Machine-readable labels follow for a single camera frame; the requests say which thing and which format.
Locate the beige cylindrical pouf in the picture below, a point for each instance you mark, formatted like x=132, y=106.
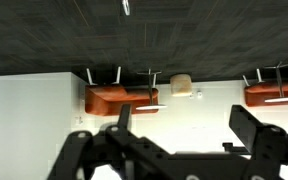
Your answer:
x=181, y=85

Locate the small white floor object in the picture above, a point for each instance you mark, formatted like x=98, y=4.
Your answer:
x=126, y=6

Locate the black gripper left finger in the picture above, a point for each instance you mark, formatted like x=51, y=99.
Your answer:
x=94, y=156

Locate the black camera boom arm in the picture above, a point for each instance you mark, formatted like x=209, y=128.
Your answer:
x=235, y=147

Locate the small white round side table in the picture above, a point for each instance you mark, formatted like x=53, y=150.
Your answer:
x=150, y=106
x=282, y=99

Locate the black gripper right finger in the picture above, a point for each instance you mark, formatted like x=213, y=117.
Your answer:
x=274, y=153

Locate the orange sofa with white legs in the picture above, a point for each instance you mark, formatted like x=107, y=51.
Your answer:
x=107, y=100
x=260, y=95

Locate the white wall outlet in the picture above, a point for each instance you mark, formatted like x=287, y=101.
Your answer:
x=199, y=94

